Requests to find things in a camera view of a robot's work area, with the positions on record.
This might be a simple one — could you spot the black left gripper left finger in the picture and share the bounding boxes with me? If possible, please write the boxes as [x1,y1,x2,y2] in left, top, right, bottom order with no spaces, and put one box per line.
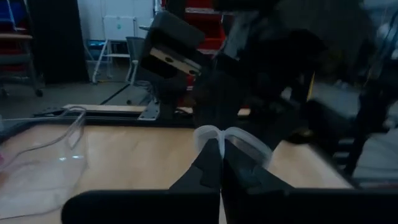
[61,138,223,224]

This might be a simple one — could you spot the wooden workbench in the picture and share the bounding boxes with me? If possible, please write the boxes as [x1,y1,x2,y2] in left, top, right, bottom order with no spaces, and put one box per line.
[0,32,44,98]

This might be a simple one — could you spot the clear plastic zip bag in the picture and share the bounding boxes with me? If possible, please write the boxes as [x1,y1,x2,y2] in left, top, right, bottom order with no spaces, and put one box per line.
[192,124,274,170]

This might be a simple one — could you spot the white whiteboard easel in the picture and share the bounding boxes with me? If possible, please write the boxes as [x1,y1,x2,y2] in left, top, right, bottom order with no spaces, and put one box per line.
[91,15,137,84]

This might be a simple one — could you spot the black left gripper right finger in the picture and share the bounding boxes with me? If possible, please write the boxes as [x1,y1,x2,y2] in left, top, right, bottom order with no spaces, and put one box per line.
[222,139,398,224]

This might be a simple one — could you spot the black partition curtain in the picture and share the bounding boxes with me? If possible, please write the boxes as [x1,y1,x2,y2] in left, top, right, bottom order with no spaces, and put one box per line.
[27,0,90,85]

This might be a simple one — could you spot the white cabinet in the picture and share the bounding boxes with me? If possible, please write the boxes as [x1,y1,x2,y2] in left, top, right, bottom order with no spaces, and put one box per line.
[76,0,155,41]

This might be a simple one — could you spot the black aluminium table frame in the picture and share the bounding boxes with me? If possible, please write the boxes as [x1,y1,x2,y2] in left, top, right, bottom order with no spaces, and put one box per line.
[0,104,355,190]

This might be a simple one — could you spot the clear plastic bin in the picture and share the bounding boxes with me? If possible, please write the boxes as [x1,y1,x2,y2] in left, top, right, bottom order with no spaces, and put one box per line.
[0,105,89,220]

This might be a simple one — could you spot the wire rack with red bins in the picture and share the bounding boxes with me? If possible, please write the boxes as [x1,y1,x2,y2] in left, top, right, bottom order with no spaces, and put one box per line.
[161,0,237,60]

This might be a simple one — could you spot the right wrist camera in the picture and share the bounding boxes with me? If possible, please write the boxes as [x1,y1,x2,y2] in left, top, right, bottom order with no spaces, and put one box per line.
[139,11,206,79]

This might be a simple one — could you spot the blue storage bin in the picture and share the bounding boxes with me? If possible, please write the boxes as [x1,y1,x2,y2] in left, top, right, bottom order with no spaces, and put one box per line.
[0,0,20,23]

